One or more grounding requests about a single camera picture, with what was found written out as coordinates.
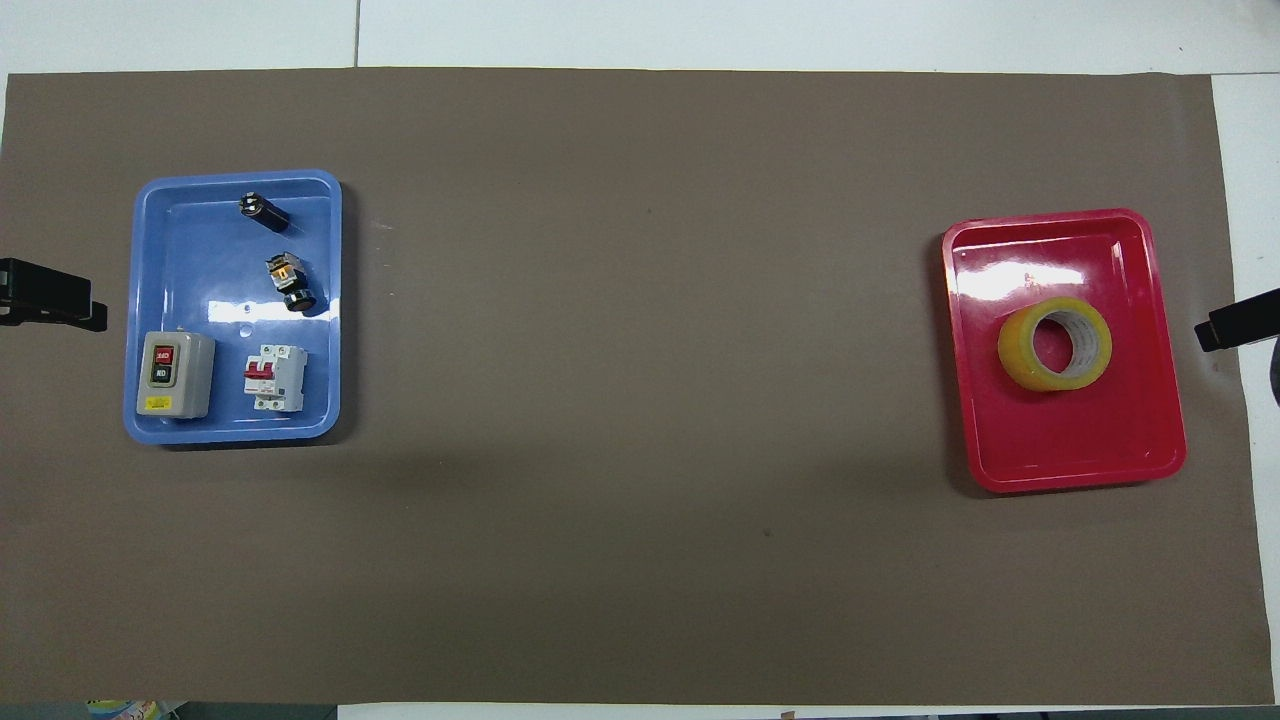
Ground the yellow tape roll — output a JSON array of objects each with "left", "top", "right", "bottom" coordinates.
[{"left": 997, "top": 296, "right": 1114, "bottom": 393}]

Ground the white red circuit breaker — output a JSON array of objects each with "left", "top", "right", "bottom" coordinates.
[{"left": 244, "top": 344, "right": 308, "bottom": 413}]

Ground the small black cylindrical connector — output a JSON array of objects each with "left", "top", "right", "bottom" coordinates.
[{"left": 238, "top": 193, "right": 291, "bottom": 232}]

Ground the red plastic tray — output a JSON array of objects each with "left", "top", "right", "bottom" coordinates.
[{"left": 941, "top": 208, "right": 1188, "bottom": 494}]

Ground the blue plastic tray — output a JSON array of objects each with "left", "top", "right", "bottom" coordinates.
[{"left": 123, "top": 169, "right": 344, "bottom": 446}]

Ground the black stand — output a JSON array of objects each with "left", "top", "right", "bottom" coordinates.
[
  {"left": 1194, "top": 288, "right": 1280, "bottom": 353},
  {"left": 0, "top": 258, "right": 109, "bottom": 333}
]

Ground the black metal push button switch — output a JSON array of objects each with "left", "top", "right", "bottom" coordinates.
[{"left": 265, "top": 252, "right": 317, "bottom": 315}]

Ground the grey push button switch box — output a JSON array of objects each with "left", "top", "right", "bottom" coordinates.
[{"left": 136, "top": 330, "right": 216, "bottom": 420}]

